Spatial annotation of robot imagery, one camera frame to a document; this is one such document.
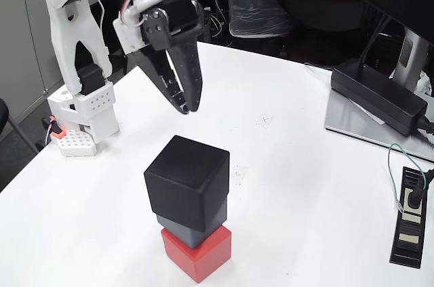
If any black cube block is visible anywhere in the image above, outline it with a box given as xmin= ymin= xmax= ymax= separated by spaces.
xmin=143 ymin=134 xmax=231 ymax=233

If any grey cube block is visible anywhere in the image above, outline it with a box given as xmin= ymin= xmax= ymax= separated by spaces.
xmin=155 ymin=195 xmax=229 ymax=250

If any black computer tower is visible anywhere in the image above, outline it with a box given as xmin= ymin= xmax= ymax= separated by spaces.
xmin=199 ymin=4 xmax=214 ymax=43

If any bin with plastic bag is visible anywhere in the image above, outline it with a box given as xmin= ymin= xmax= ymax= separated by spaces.
xmin=222 ymin=0 xmax=294 ymax=39

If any silver monitor stand base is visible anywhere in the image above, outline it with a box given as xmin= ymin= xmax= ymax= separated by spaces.
xmin=324 ymin=88 xmax=434 ymax=162

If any black chair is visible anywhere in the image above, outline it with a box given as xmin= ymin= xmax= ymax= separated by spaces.
xmin=0 ymin=98 xmax=40 ymax=155

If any black power adapter brick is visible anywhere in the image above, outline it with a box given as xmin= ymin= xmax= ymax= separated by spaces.
xmin=330 ymin=58 xmax=429 ymax=137

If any red cube block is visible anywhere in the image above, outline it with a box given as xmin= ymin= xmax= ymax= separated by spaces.
xmin=160 ymin=225 xmax=233 ymax=284

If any silver monitor stand neck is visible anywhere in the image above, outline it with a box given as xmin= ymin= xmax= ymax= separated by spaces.
xmin=389 ymin=27 xmax=431 ymax=93

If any crumpled white plastic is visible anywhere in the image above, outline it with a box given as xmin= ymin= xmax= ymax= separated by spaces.
xmin=414 ymin=70 xmax=434 ymax=98

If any black power plug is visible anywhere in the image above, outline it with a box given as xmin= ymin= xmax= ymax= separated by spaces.
xmin=405 ymin=168 xmax=434 ymax=210

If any black power strip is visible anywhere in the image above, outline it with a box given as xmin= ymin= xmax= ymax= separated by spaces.
xmin=389 ymin=166 xmax=430 ymax=269

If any green thin cable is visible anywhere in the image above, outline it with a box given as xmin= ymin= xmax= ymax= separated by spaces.
xmin=387 ymin=142 xmax=427 ymax=213

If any black adapter cable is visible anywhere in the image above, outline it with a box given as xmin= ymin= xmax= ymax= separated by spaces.
xmin=415 ymin=113 xmax=434 ymax=136

